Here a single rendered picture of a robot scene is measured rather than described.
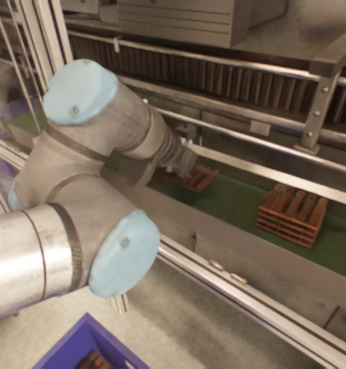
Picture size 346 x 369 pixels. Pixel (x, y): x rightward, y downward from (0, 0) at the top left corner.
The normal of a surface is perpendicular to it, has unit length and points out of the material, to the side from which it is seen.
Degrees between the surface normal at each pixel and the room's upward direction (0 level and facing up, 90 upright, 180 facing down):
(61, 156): 60
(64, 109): 40
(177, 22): 90
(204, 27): 90
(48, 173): 20
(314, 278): 90
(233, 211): 2
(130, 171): 45
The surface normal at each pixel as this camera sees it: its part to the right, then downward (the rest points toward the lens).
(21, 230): 0.44, -0.71
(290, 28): -0.61, 0.50
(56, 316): -0.02, -0.78
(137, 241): 0.72, 0.46
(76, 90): -0.42, -0.28
